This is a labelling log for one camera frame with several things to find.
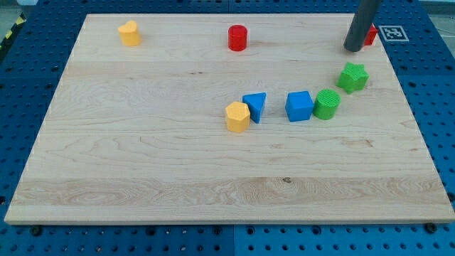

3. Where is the white fiducial marker tag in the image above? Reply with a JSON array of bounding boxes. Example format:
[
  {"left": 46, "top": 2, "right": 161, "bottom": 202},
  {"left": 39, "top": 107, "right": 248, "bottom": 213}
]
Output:
[{"left": 379, "top": 25, "right": 409, "bottom": 42}]

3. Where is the yellow heart block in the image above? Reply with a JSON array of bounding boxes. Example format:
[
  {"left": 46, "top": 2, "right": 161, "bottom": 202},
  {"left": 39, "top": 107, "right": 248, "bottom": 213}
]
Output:
[{"left": 117, "top": 20, "right": 141, "bottom": 46}]

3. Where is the red block behind rod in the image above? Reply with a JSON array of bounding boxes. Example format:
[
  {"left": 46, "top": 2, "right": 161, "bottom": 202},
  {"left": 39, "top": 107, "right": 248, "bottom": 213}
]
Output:
[{"left": 363, "top": 24, "right": 378, "bottom": 46}]

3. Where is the red cylinder block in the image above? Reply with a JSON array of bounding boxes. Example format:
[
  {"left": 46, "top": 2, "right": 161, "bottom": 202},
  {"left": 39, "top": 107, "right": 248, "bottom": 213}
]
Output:
[{"left": 228, "top": 24, "right": 248, "bottom": 51}]

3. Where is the yellow hexagon block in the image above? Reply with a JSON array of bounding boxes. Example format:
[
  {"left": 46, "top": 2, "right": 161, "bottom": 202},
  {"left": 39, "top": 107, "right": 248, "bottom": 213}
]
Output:
[{"left": 225, "top": 101, "right": 250, "bottom": 133}]

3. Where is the black bolt left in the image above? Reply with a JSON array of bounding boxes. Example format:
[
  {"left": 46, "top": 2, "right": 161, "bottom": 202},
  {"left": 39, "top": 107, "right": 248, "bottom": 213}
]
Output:
[{"left": 29, "top": 225, "right": 43, "bottom": 237}]

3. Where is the black bolt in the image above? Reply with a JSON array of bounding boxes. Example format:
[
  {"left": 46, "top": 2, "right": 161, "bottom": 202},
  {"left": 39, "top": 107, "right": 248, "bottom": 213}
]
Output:
[
  {"left": 424, "top": 223, "right": 438, "bottom": 234},
  {"left": 29, "top": 225, "right": 43, "bottom": 237}
]

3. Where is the black bolt right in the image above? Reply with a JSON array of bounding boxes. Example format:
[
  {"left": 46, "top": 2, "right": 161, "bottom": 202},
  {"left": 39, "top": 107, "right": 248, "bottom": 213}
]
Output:
[{"left": 424, "top": 223, "right": 438, "bottom": 234}]

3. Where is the blue triangle block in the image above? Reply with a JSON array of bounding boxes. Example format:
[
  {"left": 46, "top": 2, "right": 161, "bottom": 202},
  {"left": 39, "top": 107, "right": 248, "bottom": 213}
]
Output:
[{"left": 242, "top": 92, "right": 267, "bottom": 124}]

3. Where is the green cylinder block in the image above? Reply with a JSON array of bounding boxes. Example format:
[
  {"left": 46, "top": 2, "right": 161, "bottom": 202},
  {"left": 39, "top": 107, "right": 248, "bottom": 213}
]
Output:
[{"left": 313, "top": 89, "right": 341, "bottom": 120}]

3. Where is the green star block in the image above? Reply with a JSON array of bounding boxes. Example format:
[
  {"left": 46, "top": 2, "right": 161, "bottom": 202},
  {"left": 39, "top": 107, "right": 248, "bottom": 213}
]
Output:
[{"left": 336, "top": 62, "right": 370, "bottom": 94}]

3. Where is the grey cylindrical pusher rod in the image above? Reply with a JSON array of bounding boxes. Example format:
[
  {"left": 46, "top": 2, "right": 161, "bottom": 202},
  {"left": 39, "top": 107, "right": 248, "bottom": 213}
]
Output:
[{"left": 343, "top": 0, "right": 382, "bottom": 52}]

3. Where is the blue cube block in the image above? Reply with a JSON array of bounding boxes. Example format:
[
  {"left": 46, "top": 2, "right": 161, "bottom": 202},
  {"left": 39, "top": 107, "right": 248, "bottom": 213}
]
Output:
[{"left": 285, "top": 91, "right": 314, "bottom": 122}]

